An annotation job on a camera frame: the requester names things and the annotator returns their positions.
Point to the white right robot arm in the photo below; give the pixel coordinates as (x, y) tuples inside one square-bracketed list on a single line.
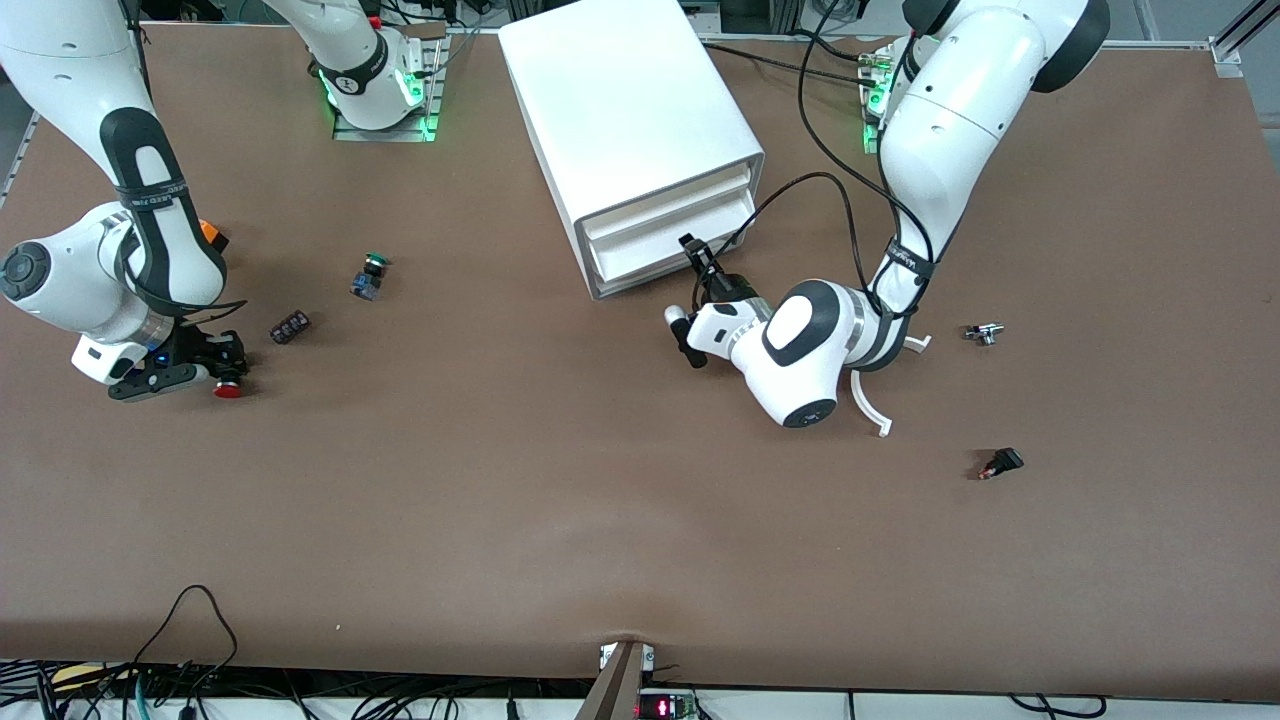
[(60, 60)]

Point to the green push button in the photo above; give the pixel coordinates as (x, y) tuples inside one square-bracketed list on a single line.
[(368, 282)]

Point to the aluminium frame profile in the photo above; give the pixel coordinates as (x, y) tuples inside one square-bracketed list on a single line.
[(1228, 50)]

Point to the red mushroom push button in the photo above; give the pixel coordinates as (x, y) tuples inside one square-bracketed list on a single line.
[(231, 389)]

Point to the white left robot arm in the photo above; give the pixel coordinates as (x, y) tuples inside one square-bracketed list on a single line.
[(950, 120)]

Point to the red digit display module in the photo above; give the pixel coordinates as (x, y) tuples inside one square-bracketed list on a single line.
[(665, 708)]

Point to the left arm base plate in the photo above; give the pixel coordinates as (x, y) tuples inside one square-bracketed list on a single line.
[(870, 130)]

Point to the white curved plastic arc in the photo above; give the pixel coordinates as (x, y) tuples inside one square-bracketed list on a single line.
[(859, 407)]

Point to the brown camera mount post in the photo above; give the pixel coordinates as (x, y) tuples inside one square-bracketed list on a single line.
[(615, 690)]

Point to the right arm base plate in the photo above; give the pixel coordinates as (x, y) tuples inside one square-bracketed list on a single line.
[(385, 134)]

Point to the dark cylindrical capacitor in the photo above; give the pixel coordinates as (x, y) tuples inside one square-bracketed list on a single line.
[(290, 327)]

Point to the white plastic drawer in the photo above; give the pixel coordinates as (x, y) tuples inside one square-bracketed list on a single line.
[(670, 208), (650, 240), (640, 272)]

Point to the black rocker switch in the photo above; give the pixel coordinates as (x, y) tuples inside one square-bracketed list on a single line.
[(1003, 462)]

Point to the orange and black box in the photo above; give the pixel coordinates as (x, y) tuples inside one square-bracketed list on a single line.
[(212, 235)]

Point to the small metal toggle switch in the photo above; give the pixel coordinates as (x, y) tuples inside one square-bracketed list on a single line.
[(985, 333)]

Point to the white drawer cabinet housing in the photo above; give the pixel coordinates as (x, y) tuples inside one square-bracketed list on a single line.
[(620, 100)]

